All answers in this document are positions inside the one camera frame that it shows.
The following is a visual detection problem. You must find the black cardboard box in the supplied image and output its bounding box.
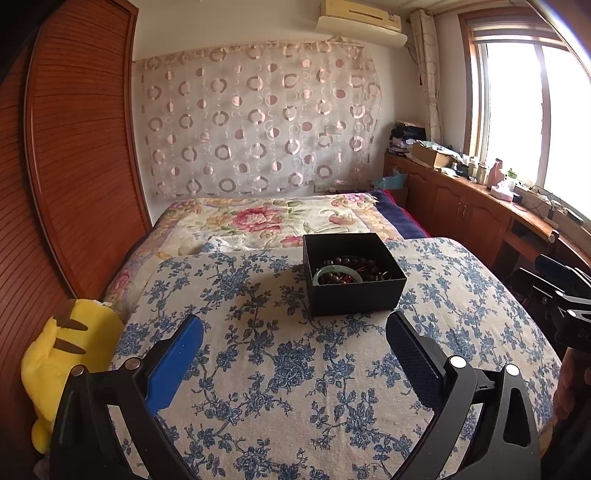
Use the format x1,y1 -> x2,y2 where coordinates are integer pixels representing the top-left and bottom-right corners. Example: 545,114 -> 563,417
302,233 -> 408,318

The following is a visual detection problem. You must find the window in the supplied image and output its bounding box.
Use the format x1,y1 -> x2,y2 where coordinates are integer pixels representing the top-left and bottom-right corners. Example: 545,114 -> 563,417
457,9 -> 591,217

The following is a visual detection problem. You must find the person's right hand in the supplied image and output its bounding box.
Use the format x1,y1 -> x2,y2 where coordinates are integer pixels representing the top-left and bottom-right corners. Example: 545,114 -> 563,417
553,348 -> 591,418

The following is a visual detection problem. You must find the circle patterned sheer curtain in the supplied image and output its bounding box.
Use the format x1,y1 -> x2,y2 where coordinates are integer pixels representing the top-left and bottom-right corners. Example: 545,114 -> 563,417
133,41 -> 383,200

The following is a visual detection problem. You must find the person's dark clothing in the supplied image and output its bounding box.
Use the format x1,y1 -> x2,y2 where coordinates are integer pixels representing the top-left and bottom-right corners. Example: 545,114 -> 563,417
540,411 -> 591,480

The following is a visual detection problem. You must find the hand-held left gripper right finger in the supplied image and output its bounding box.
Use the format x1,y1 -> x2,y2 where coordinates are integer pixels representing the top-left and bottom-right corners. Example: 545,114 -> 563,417
385,310 -> 541,480

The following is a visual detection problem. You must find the green jade bangle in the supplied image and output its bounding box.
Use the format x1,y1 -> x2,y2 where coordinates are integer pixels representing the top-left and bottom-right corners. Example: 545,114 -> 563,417
313,264 -> 365,286

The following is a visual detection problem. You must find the blue floral cloth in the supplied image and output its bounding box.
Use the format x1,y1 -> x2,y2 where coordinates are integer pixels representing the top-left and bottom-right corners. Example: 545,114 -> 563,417
108,237 -> 561,480

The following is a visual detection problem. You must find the pink figurine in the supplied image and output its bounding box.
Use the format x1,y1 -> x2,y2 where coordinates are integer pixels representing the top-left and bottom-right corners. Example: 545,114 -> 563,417
489,159 -> 509,188

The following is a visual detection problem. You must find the pile of dark clothes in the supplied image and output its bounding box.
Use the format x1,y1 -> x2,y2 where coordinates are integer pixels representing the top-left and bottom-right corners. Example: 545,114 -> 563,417
390,121 -> 428,158

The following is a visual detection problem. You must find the purple red blanket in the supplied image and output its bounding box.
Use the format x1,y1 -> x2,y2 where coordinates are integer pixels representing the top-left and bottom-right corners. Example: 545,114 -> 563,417
369,188 -> 432,241

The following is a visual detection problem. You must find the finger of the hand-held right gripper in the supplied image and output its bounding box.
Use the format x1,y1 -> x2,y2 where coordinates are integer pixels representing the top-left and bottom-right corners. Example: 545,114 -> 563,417
534,255 -> 591,286
512,268 -> 573,306

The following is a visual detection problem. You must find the pink floral quilt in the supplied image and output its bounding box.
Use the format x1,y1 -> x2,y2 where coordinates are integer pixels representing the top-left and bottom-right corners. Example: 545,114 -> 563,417
102,193 -> 430,315

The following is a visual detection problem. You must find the patterned window curtain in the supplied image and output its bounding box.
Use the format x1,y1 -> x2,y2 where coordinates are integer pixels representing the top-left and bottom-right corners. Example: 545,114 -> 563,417
410,8 -> 444,144

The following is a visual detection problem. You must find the wooden cabinet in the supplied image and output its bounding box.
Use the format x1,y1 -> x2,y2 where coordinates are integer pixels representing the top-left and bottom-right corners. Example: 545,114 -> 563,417
383,152 -> 591,278

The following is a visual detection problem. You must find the blue plastic bag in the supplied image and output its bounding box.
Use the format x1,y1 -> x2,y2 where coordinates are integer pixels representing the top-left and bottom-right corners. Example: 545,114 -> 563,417
373,168 -> 409,191

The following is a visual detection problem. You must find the brown wooden bead bracelet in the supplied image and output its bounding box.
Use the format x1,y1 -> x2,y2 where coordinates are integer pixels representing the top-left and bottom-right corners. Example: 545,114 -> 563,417
318,254 -> 385,284

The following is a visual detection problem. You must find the brown cardboard box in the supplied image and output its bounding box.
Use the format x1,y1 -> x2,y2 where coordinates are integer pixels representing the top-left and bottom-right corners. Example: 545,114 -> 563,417
411,141 -> 455,169

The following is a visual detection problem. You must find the yellow plush toy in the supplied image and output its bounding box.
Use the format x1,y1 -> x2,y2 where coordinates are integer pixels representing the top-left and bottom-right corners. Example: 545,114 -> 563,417
21,298 -> 125,455

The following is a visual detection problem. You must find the white air conditioner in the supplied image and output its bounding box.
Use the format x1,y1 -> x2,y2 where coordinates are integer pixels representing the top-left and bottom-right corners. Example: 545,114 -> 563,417
316,0 -> 409,48

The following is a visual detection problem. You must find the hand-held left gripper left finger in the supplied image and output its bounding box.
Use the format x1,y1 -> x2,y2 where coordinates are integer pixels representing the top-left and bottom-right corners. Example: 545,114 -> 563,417
48,315 -> 205,480

